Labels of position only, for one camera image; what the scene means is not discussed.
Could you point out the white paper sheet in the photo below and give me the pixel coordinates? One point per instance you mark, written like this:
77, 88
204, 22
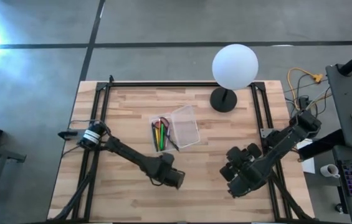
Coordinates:
309, 165

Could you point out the black pen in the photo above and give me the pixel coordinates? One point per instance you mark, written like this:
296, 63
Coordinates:
174, 144
154, 137

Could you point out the yellow highlighter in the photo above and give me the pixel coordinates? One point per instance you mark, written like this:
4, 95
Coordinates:
158, 140

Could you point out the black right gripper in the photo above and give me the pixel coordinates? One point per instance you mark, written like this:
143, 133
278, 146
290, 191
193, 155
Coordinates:
241, 186

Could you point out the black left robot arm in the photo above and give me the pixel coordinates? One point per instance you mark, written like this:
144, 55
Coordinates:
126, 154

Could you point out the grey desk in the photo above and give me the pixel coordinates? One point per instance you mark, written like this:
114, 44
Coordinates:
350, 99

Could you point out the green highlighter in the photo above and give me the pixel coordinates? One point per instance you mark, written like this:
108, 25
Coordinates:
162, 137

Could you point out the grey corner bracket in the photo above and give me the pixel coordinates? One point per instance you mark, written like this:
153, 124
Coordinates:
265, 132

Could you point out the white mug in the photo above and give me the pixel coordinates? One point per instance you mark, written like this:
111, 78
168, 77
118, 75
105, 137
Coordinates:
328, 170

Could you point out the red and black scissors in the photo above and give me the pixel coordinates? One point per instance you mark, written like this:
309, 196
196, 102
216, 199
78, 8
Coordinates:
164, 122

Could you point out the black clamp bracket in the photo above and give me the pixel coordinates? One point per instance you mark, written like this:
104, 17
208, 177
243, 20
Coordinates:
66, 134

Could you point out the black table frame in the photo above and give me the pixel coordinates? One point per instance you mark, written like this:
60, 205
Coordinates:
178, 84

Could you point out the clear plastic supply box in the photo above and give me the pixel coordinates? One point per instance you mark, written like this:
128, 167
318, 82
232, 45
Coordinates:
185, 127

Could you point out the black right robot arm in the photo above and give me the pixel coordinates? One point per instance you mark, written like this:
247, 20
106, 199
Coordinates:
284, 137

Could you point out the black power adapter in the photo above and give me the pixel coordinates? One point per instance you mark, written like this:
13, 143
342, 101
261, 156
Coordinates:
304, 102

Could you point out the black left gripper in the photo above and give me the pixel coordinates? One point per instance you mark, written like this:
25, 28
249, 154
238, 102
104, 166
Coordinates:
175, 180

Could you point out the white globe lamp black stand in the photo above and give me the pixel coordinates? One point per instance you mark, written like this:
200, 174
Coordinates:
235, 67

